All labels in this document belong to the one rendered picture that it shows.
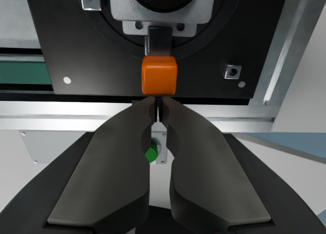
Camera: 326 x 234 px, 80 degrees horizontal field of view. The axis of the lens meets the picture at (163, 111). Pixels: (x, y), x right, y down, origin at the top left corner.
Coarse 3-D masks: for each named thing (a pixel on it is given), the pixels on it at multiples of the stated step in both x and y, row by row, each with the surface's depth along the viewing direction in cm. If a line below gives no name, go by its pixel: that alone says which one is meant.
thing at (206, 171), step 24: (168, 120) 9; (192, 120) 10; (168, 144) 10; (192, 144) 8; (216, 144) 8; (192, 168) 7; (216, 168) 7; (240, 168) 7; (192, 192) 6; (216, 192) 6; (240, 192) 6; (192, 216) 6; (216, 216) 6; (240, 216) 6; (264, 216) 6
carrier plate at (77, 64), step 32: (32, 0) 18; (64, 0) 18; (256, 0) 18; (64, 32) 19; (96, 32) 19; (224, 32) 20; (256, 32) 20; (64, 64) 21; (96, 64) 21; (128, 64) 21; (192, 64) 22; (224, 64) 22; (256, 64) 22; (160, 96) 24; (192, 96) 24; (224, 96) 24
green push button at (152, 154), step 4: (152, 144) 28; (152, 148) 28; (156, 148) 28; (148, 152) 28; (152, 152) 28; (156, 152) 28; (148, 156) 29; (152, 156) 29; (156, 156) 29; (148, 160) 29; (152, 160) 29
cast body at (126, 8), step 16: (112, 0) 8; (128, 0) 8; (144, 0) 7; (160, 0) 7; (176, 0) 7; (192, 0) 8; (208, 0) 8; (128, 16) 8; (144, 16) 8; (160, 16) 8; (176, 16) 8; (192, 16) 8; (208, 16) 8; (128, 32) 12; (144, 32) 12; (176, 32) 12; (192, 32) 12
